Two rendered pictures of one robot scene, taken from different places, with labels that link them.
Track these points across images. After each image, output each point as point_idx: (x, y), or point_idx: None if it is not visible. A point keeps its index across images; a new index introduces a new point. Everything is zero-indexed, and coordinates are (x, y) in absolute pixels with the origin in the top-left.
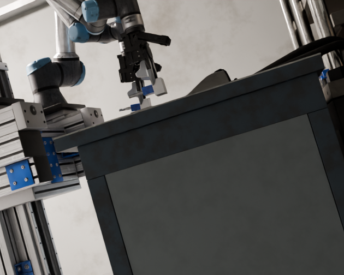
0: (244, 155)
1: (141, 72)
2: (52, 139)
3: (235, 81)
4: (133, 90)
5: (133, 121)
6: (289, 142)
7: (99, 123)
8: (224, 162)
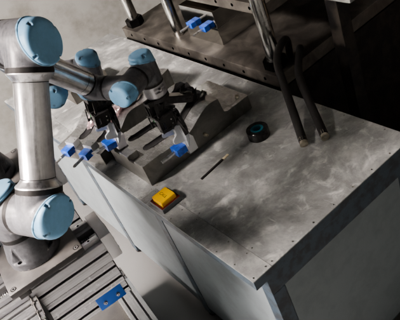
0: (366, 221)
1: (178, 138)
2: None
3: (369, 176)
4: (111, 132)
5: (308, 237)
6: (388, 200)
7: (286, 251)
8: (355, 232)
